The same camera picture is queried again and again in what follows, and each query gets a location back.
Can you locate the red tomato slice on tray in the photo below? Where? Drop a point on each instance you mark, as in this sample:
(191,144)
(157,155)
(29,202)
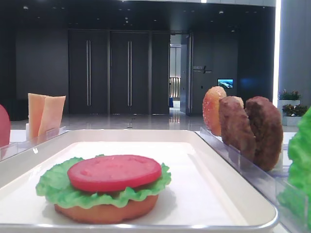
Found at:
(113,173)

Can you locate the orange cheese slice inner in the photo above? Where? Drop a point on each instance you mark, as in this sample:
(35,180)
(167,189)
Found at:
(52,114)

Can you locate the orange cheese slice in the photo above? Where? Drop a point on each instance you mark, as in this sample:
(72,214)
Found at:
(35,108)
(52,114)

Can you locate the dark brown meat patty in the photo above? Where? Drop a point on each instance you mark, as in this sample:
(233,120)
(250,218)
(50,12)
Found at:
(265,122)

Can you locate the orange cheese slice outer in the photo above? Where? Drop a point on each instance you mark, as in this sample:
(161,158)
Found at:
(35,108)

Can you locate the green lettuce leaf on tray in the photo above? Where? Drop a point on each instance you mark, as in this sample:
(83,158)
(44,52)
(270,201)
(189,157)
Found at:
(55,186)

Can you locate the red tomato slice in rack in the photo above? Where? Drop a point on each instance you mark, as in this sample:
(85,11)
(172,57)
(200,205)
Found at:
(5,127)

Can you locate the green lettuce leaf in rack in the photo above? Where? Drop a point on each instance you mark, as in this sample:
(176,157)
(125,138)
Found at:
(298,170)

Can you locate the sesame bun top slice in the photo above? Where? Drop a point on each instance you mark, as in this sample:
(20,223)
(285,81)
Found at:
(210,109)

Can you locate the dark double door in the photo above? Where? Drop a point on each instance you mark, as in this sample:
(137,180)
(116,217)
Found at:
(118,72)

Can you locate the white rectangular metal tray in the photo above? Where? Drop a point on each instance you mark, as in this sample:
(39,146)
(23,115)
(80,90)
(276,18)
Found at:
(206,194)

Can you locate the bottom bun slice on tray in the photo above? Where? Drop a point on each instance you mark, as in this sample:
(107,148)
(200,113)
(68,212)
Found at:
(108,213)

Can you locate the clear acrylic rack right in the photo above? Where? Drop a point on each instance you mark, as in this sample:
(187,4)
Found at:
(269,184)

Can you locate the clear acrylic rack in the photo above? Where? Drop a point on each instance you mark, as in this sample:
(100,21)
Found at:
(18,146)
(269,184)

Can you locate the potted flowers in planter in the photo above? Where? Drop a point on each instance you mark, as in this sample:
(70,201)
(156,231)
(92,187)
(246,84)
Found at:
(290,107)

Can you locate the clear acrylic rack left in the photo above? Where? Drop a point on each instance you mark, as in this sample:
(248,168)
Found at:
(18,146)

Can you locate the small wall screen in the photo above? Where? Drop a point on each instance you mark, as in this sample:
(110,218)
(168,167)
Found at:
(225,83)

